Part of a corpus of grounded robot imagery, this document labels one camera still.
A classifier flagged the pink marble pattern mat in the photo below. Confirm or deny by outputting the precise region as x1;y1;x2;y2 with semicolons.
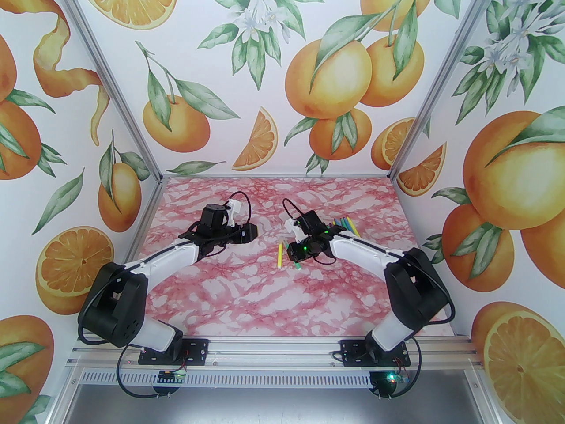
106;176;456;338

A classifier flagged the perforated metal strip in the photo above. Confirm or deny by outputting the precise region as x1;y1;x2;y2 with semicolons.
73;371;464;387

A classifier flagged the black round unit with LED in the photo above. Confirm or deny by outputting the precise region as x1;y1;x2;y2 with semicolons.
371;371;398;398

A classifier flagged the aluminium front rail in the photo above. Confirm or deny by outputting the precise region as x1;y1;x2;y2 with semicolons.
66;334;484;367

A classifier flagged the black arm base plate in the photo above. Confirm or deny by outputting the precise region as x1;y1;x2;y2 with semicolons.
138;337;211;366
339;340;412;368

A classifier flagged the aluminium frame post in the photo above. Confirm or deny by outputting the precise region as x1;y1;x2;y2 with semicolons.
388;0;508;182
53;0;165;184

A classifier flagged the black base cable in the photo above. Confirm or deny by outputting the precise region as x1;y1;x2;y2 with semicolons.
115;338;188;401
388;338;424;398

